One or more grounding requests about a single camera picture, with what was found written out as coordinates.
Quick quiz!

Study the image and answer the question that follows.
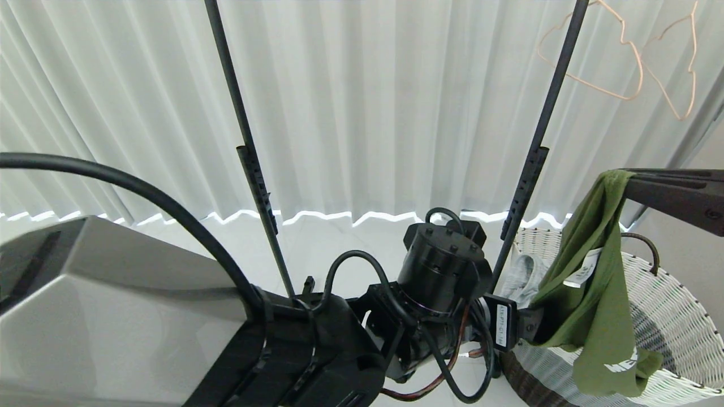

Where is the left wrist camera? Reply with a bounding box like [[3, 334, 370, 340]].
[[461, 222, 488, 249]]

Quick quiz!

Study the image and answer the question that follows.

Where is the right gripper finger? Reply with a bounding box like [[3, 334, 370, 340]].
[[625, 180, 724, 237], [622, 168, 724, 183]]

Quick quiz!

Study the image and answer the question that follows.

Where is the black clothes rack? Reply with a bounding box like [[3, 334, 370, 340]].
[[204, 0, 592, 300]]

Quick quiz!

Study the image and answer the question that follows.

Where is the white laundry basket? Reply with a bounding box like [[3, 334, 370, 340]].
[[499, 226, 724, 407]]

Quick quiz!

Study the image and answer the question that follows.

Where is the white curtain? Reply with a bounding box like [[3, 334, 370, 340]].
[[0, 0, 724, 230]]

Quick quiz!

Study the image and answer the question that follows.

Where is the pink clothes hanger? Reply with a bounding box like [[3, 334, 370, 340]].
[[536, 0, 644, 101], [642, 0, 700, 121]]

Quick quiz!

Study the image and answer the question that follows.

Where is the green long-sleeved shirt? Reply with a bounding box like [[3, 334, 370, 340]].
[[529, 168, 663, 397]]

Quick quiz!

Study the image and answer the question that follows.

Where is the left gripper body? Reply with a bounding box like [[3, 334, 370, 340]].
[[421, 294, 518, 368]]

